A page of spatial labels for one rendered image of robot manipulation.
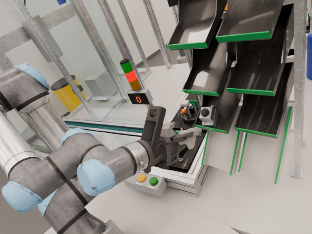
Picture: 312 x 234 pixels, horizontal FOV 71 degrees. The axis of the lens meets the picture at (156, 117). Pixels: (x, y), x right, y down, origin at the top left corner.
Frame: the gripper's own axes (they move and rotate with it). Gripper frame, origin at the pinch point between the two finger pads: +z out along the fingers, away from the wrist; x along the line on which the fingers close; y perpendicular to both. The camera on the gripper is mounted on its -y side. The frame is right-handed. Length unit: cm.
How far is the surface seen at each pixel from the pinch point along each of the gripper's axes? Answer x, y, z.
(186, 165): -15.3, 28.2, 19.7
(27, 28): -131, -43, 2
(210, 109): 0.3, -1.8, 13.6
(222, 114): 2.1, 1.1, 19.0
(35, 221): -201, 148, -9
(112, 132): -86, 30, 28
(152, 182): -24.6, 34.1, 6.4
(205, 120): -1.0, 2.1, 12.8
